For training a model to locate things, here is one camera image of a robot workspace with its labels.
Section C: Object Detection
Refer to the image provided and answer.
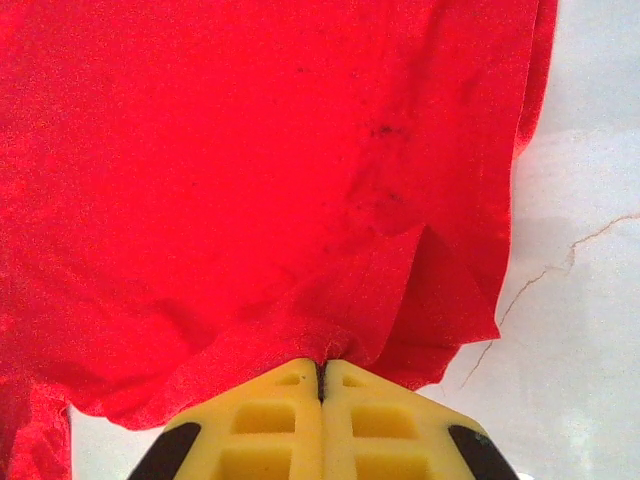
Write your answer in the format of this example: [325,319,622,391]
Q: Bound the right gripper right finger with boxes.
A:
[319,359,521,480]

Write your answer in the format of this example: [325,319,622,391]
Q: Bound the red t-shirt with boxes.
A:
[0,0,559,480]

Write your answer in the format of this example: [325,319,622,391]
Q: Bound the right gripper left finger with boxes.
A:
[127,357,324,480]

